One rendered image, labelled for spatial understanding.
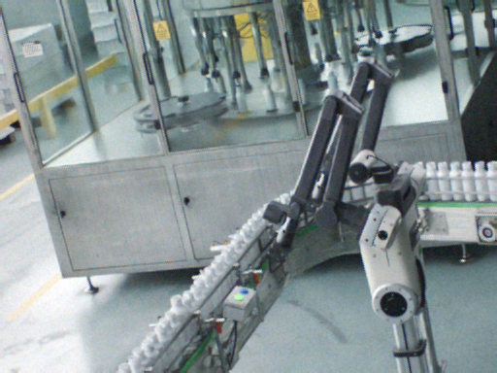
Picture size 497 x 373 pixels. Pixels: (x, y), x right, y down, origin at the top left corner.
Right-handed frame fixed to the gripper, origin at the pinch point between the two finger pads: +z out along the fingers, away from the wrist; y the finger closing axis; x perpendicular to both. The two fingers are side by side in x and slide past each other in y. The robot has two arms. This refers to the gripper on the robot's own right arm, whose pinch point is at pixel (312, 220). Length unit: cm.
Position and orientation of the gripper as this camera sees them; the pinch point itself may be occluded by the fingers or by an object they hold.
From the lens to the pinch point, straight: 461.6
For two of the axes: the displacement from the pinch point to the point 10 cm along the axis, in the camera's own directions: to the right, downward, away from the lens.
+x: 8.9, 4.0, -2.1
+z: -3.0, 8.7, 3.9
